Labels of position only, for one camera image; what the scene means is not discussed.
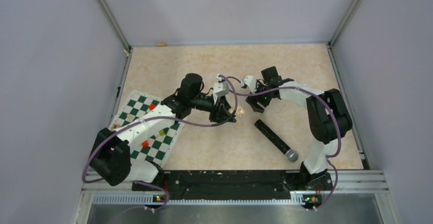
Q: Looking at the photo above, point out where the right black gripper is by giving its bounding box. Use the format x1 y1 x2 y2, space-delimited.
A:
246 80 274 113

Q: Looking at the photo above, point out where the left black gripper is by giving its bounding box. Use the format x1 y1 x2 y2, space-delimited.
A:
190 94 236 123

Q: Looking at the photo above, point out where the white earbud charging case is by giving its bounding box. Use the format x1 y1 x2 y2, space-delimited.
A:
229 106 245 118

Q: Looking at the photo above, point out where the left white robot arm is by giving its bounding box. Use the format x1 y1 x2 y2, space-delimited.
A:
82 73 237 190

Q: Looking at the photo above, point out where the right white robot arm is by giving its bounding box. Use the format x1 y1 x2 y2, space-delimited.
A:
241 66 353 189

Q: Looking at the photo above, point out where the black microphone grey head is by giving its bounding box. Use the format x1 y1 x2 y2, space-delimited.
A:
254 119 299 162

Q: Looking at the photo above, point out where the green white chessboard mat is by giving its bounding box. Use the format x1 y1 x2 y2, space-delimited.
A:
109 90 184 167

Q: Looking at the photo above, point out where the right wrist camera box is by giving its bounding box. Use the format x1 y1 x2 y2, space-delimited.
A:
240 76 257 93

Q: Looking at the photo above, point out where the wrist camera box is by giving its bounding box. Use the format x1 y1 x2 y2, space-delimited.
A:
213 74 230 99
240 76 257 93

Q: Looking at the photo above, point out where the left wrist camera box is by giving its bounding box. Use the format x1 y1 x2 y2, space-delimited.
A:
213 74 230 99

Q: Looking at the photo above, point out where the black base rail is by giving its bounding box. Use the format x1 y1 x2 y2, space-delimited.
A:
153 170 332 201

